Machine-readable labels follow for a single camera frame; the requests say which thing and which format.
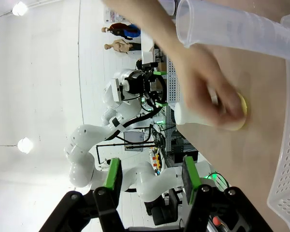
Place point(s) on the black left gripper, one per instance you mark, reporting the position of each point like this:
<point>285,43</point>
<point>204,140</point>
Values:
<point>137,83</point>

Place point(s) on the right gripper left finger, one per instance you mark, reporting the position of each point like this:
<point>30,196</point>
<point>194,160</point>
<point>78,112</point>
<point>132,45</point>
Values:
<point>113,174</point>

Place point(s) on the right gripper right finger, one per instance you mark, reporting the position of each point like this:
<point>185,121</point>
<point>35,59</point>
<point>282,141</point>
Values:
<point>191,174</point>

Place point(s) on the translucent plastic conical flask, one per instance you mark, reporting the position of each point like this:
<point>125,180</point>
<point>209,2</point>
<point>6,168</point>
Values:
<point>183,116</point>

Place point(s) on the clear plastic graduated cylinder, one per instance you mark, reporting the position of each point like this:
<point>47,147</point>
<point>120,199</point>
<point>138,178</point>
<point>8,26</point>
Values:
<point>220,24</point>

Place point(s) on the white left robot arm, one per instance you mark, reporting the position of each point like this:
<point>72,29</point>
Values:
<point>84,135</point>

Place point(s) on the person's right forearm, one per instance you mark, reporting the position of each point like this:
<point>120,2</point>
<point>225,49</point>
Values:
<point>147,21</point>

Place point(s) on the person's right hand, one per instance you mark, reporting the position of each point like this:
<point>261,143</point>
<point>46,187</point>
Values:
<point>207,84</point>

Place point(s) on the white perforated metal panel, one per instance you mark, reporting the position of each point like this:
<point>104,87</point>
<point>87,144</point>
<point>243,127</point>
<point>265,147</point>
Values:
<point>172,82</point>

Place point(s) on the computer monitor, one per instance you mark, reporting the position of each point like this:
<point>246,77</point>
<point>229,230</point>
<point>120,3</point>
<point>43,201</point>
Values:
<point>133,139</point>

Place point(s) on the white board panel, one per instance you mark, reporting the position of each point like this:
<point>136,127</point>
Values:
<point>147,46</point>

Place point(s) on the black office chair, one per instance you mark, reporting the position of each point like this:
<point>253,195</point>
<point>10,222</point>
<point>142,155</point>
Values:
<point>164,212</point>

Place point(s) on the red emergency stop button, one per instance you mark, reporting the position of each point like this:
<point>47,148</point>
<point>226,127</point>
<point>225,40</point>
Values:
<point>216,220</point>

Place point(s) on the bare beige mannequin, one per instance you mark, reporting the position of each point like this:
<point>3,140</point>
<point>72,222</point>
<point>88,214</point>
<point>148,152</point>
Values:
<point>118,46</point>

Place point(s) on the clothed mannequin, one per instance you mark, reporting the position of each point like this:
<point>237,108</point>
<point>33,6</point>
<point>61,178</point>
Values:
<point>118,27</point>

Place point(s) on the round ceiling light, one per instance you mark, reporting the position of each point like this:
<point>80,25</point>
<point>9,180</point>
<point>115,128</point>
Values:
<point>19,8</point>
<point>25,145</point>

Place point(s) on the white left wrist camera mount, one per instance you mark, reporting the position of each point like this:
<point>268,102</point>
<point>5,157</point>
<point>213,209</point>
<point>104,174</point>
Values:
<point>116,89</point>

